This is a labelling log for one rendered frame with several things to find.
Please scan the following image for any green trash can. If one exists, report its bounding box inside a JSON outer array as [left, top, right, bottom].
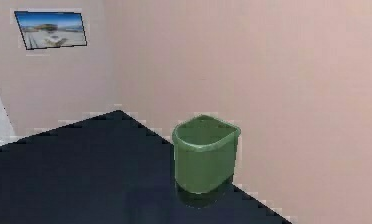
[[171, 114, 242, 195]]

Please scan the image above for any framed landscape picture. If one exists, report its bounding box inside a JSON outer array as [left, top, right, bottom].
[[13, 10, 88, 51]]

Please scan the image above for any white room door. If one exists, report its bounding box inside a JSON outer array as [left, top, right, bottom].
[[0, 83, 16, 143]]

